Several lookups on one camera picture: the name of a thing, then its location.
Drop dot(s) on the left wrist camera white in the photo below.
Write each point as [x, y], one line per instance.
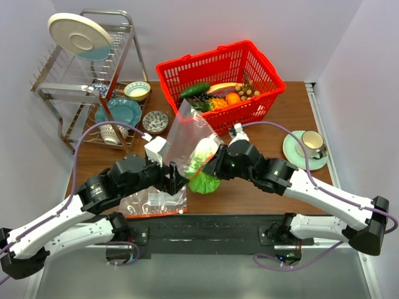
[156, 149]

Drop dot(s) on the cream speckled mug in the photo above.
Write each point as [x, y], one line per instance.
[312, 143]

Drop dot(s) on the toy napa cabbage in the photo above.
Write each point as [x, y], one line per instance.
[199, 181]

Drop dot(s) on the zip bag red zipper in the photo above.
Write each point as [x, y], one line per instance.
[188, 130]

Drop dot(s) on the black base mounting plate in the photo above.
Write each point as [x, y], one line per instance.
[182, 234]

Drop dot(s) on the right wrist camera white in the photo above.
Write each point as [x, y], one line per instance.
[237, 133]

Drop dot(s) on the large white blue plate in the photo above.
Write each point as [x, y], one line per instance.
[80, 36]

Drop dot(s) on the teal scalloped plate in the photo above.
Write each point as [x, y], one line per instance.
[125, 110]

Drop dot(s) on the mint green saucer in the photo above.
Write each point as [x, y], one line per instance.
[289, 150]

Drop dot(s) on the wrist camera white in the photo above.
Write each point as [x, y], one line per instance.
[237, 133]
[156, 149]

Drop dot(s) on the toy longan bunch brown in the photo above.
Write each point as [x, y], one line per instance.
[245, 91]

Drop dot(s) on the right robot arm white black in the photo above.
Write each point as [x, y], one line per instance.
[356, 220]

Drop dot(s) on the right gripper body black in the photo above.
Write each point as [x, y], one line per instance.
[224, 167]

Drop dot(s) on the black white patterned bowl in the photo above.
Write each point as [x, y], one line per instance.
[155, 122]

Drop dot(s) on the toy orange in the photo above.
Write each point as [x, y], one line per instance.
[232, 98]

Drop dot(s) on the red plastic shopping basket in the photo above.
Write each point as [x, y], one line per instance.
[240, 62]

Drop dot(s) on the toy pineapple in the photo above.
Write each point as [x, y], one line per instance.
[215, 104]

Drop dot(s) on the toy meat slice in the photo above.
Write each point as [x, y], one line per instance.
[221, 88]

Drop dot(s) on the toy cucumber green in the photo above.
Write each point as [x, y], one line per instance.
[195, 90]

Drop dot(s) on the metal dish rack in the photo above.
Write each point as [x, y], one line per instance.
[64, 83]

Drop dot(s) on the yellow rim teal bowl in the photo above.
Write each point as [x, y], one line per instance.
[137, 91]

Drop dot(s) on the blue patterned white bowl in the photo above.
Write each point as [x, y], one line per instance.
[110, 136]

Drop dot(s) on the toy dark grapes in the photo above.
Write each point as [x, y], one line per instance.
[199, 102]

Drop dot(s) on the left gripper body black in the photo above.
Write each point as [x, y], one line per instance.
[154, 175]

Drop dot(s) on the small blue patterned dish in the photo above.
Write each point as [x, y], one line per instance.
[102, 87]

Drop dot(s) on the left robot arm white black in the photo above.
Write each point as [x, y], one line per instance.
[76, 221]

